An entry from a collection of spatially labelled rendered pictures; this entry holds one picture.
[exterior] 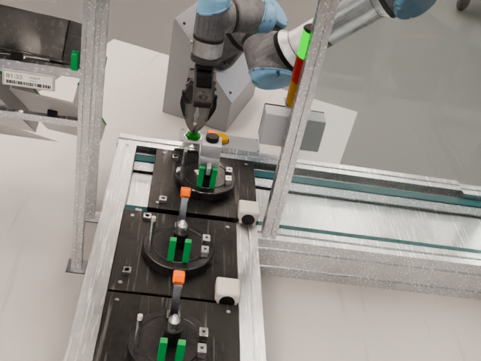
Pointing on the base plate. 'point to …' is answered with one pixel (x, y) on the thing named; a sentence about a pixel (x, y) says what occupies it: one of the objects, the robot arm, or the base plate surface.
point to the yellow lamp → (290, 93)
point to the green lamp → (303, 44)
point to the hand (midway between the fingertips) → (194, 130)
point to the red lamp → (296, 69)
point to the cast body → (210, 152)
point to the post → (299, 114)
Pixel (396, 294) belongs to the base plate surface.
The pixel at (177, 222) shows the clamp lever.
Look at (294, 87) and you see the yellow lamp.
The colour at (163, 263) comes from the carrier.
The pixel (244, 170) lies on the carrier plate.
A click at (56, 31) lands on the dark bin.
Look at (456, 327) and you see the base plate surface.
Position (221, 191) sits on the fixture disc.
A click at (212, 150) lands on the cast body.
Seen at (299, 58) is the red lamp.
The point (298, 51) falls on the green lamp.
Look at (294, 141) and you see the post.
